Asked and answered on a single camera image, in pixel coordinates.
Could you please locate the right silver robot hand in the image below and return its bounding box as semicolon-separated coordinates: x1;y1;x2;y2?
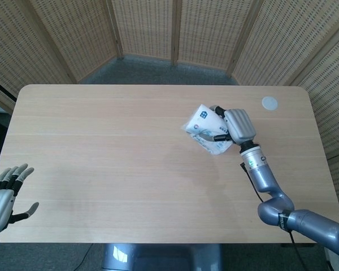
201;104;261;152

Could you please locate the white tissue pack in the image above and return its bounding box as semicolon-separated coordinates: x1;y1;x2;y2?
181;103;234;156

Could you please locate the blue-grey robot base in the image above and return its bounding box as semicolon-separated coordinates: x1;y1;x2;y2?
101;243;223;271

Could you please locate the woven bamboo folding screen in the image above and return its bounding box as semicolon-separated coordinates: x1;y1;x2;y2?
0;0;339;243

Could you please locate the grey round cable grommet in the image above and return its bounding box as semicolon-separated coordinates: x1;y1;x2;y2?
261;96;280;111

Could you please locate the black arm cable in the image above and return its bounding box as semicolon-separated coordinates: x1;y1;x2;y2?
240;163;307;271

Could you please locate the black floor cable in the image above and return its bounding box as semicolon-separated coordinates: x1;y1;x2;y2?
73;243;93;271

